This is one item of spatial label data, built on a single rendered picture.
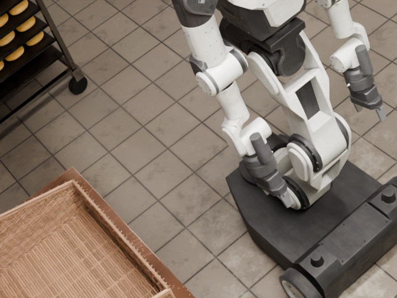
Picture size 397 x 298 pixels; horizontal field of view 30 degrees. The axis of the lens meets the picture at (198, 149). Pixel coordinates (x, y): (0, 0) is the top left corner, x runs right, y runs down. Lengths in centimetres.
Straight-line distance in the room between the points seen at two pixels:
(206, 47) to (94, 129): 168
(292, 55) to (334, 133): 31
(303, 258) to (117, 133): 124
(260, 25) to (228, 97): 22
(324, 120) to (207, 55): 50
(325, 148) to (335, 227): 46
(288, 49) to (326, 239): 81
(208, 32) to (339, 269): 105
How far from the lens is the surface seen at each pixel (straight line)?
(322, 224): 272
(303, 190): 261
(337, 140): 233
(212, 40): 194
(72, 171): 261
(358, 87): 239
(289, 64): 216
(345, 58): 232
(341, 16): 226
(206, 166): 320
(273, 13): 197
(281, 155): 271
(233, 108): 208
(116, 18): 409
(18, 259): 246
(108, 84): 372
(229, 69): 199
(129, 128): 347
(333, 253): 263
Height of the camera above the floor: 244
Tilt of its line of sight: 48 degrees down
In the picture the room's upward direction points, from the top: 21 degrees counter-clockwise
